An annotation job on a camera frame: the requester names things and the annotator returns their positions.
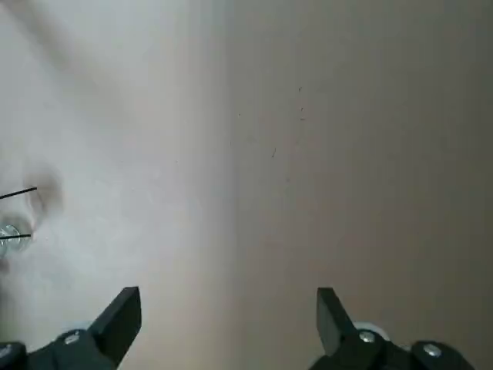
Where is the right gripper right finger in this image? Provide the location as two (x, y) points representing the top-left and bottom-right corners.
(306, 286), (478, 370)

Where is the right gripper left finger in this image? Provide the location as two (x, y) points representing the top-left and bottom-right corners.
(0, 285), (143, 370)

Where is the black metal tripod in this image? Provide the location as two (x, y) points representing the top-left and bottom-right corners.
(0, 186), (39, 241)

